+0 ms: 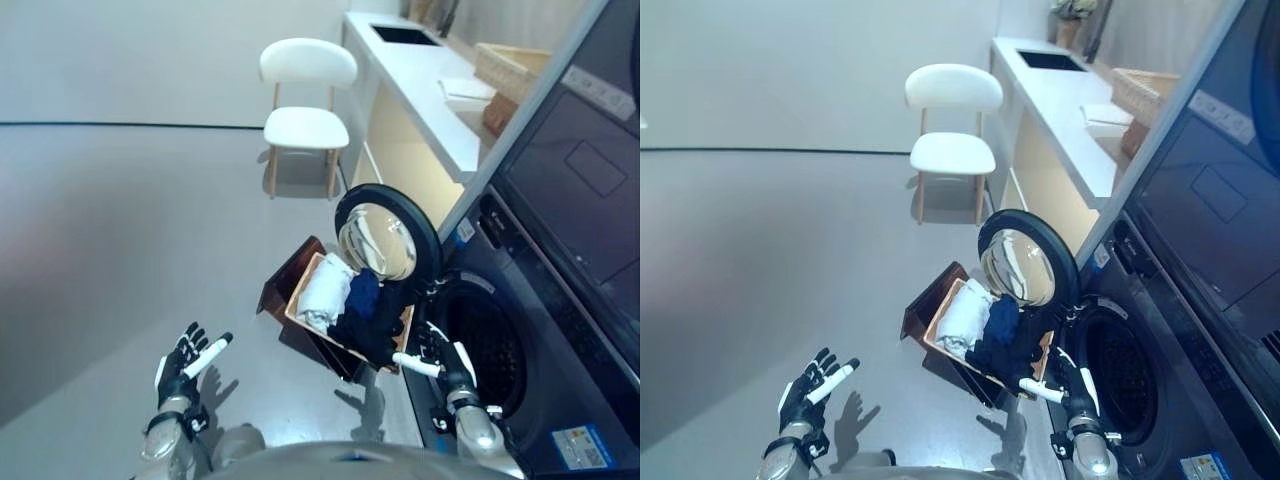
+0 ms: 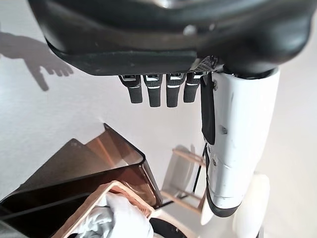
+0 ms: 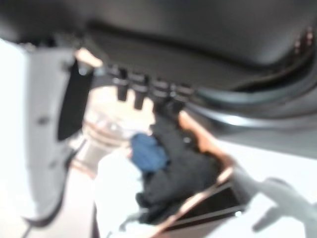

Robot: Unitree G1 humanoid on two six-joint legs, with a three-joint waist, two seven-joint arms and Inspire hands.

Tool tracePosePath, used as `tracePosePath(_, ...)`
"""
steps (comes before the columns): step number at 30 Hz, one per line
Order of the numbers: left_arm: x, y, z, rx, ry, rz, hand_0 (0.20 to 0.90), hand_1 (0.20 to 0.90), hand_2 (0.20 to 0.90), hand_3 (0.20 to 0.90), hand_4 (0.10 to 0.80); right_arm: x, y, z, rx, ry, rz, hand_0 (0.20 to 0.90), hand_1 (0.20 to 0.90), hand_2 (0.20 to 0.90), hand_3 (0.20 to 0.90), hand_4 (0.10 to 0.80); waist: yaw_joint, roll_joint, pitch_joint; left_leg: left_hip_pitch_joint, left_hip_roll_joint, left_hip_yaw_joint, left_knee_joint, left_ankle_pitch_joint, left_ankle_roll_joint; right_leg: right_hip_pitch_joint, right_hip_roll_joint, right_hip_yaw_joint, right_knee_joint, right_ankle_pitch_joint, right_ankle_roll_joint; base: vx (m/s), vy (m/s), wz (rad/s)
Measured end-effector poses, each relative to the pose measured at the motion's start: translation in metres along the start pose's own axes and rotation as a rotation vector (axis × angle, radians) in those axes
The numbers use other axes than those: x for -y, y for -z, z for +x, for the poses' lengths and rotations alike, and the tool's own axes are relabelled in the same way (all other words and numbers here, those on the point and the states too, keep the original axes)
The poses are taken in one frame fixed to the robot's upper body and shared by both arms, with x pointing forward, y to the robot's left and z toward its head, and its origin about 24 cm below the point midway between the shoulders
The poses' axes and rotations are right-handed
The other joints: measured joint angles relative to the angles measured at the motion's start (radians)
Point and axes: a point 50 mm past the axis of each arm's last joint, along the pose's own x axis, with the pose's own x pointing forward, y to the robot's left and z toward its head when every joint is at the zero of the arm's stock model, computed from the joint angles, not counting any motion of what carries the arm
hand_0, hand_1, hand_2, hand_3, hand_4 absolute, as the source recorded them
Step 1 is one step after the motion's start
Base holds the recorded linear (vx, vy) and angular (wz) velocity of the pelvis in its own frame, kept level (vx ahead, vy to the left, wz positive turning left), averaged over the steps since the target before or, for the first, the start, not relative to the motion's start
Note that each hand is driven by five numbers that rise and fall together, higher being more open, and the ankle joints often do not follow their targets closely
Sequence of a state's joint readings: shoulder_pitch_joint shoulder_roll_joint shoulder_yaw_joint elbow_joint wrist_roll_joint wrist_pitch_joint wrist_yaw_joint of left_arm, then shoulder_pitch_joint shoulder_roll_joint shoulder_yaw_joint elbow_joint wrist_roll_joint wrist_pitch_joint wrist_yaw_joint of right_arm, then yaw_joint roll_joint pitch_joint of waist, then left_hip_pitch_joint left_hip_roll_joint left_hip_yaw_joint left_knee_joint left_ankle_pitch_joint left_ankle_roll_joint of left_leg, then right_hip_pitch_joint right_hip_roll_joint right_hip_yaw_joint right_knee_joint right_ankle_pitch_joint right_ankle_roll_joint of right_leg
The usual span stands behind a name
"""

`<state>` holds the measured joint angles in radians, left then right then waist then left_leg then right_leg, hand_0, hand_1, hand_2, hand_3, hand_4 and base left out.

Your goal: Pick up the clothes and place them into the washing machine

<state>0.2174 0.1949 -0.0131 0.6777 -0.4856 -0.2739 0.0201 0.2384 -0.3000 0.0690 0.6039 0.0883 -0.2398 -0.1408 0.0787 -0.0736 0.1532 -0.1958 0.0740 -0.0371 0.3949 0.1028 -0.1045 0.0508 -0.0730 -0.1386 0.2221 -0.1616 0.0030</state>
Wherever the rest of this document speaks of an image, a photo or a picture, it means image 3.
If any dark right robot hand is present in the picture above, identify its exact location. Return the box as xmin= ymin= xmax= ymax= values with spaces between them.
xmin=0 ymin=0 xmax=317 ymax=111

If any beige round banded basket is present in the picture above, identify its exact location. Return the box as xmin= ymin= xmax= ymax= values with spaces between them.
xmin=70 ymin=85 xmax=157 ymax=172

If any blue garment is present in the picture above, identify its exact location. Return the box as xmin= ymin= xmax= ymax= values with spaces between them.
xmin=129 ymin=133 xmax=172 ymax=175

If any black garment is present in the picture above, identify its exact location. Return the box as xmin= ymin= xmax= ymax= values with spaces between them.
xmin=135 ymin=115 xmax=222 ymax=225

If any silver robot body shell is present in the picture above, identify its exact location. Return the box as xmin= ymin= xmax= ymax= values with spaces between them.
xmin=23 ymin=42 xmax=96 ymax=225

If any white garment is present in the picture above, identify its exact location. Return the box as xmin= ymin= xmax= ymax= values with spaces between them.
xmin=93 ymin=148 xmax=161 ymax=238

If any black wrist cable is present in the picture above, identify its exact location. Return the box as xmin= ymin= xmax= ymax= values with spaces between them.
xmin=197 ymin=74 xmax=317 ymax=107

